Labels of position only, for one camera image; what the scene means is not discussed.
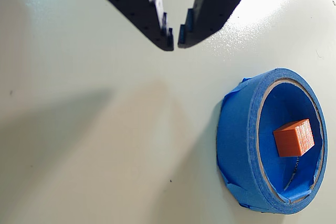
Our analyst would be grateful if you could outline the small red cube block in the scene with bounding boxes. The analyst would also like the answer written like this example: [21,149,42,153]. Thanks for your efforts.
[272,118,316,158]

